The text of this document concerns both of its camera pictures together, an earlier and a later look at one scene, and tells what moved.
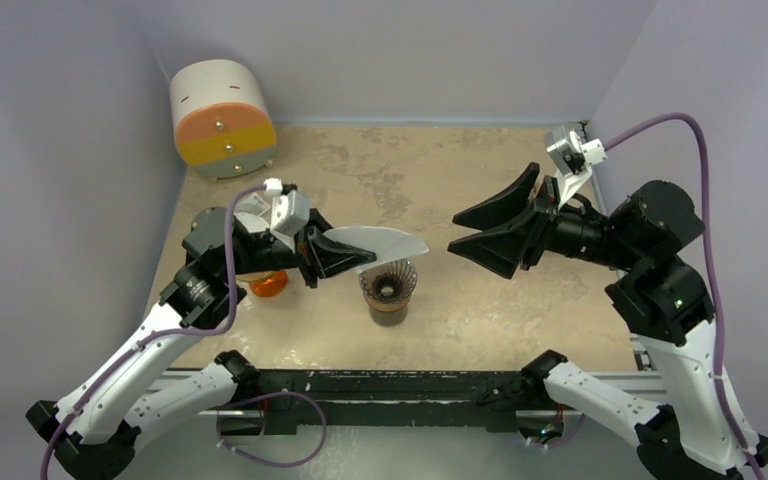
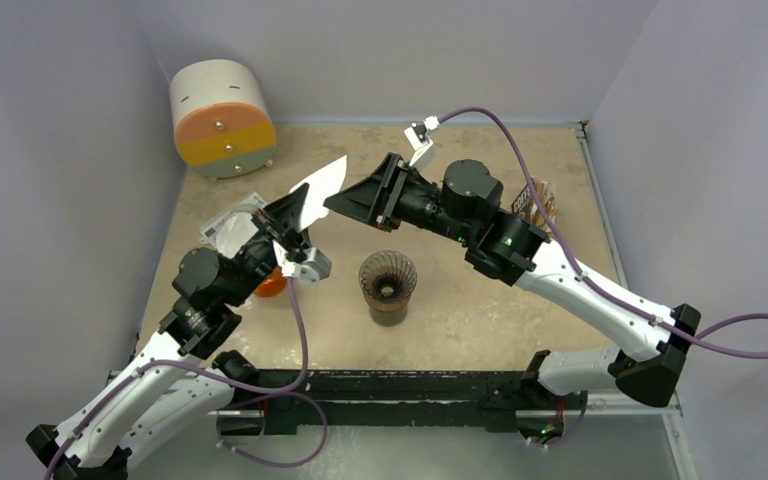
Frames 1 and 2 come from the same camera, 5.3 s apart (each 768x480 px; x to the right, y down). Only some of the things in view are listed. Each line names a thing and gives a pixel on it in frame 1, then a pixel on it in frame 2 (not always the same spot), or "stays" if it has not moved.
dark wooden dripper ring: (388, 307) stays
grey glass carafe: (389, 318) stays
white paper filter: (385, 243) → (323, 185)
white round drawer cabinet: (223, 126) stays
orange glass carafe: (270, 286) stays
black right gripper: (544, 225) → (396, 193)
